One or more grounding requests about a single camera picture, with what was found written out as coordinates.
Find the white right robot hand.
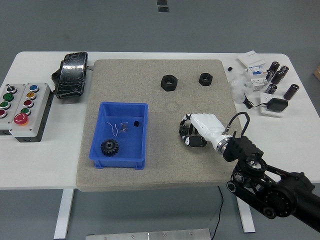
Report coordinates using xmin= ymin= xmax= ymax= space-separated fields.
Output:
xmin=178 ymin=112 xmax=230 ymax=148

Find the small black gear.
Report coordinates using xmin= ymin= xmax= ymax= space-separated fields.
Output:
xmin=178 ymin=123 xmax=191 ymax=137

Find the blue plastic box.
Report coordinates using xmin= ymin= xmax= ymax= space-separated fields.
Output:
xmin=89 ymin=101 xmax=149 ymax=171

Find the large black gear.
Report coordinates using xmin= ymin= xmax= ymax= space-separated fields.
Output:
xmin=100 ymin=139 xmax=120 ymax=158

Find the small black hex nut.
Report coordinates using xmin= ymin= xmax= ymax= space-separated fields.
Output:
xmin=198 ymin=72 xmax=214 ymax=87

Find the large black hex nut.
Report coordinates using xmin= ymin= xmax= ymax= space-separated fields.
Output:
xmin=160 ymin=74 xmax=179 ymax=92

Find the flat white box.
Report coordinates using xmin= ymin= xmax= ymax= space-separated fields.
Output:
xmin=236 ymin=50 xmax=267 ymax=68

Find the grey emergency-stop button box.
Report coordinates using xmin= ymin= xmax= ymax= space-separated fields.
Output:
xmin=9 ymin=82 xmax=52 ymax=143

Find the crumpled clear plastic bag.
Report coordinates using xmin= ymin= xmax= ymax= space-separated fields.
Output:
xmin=229 ymin=74 xmax=254 ymax=105

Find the white square plate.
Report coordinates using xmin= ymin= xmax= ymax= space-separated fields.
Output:
xmin=258 ymin=92 xmax=286 ymax=118

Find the grey-brown mat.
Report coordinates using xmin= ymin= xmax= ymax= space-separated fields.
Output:
xmin=76 ymin=59 xmax=256 ymax=193

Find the white circuit breaker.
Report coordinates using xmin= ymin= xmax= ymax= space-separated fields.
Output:
xmin=243 ymin=65 xmax=270 ymax=93

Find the black power adapter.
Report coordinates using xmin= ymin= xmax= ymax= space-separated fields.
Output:
xmin=266 ymin=98 xmax=289 ymax=113

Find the white table leg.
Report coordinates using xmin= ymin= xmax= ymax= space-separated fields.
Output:
xmin=53 ymin=189 xmax=75 ymax=240
xmin=235 ymin=196 xmax=256 ymax=233

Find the silver metal plate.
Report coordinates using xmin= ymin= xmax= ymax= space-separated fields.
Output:
xmin=85 ymin=228 xmax=211 ymax=240

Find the shiny black wrapped device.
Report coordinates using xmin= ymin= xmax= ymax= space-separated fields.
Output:
xmin=51 ymin=51 xmax=89 ymax=100

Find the black adapter cord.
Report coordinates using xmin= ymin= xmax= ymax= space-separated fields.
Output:
xmin=242 ymin=92 xmax=270 ymax=110

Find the black floor cable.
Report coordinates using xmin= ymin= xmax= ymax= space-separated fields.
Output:
xmin=209 ymin=185 xmax=224 ymax=236

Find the thin white string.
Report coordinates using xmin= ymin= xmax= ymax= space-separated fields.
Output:
xmin=107 ymin=121 xmax=119 ymax=137

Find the grey selector-switch button box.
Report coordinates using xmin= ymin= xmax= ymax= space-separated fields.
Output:
xmin=0 ymin=83 xmax=27 ymax=137

